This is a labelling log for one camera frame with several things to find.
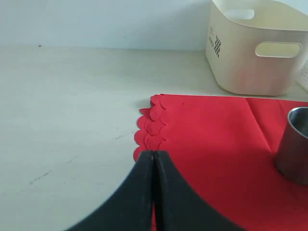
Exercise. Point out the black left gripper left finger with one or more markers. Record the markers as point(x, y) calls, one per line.
point(130, 207)

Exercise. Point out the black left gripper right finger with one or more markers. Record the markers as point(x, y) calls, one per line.
point(177, 207)

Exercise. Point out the red scalloped cloth mat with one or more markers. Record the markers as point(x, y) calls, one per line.
point(225, 148)

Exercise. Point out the stainless steel cup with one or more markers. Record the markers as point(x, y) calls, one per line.
point(292, 155)

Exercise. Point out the cream plastic storage bin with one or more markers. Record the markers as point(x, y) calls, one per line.
point(256, 47)

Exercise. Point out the white perforated plastic basket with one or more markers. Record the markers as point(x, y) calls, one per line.
point(302, 78)

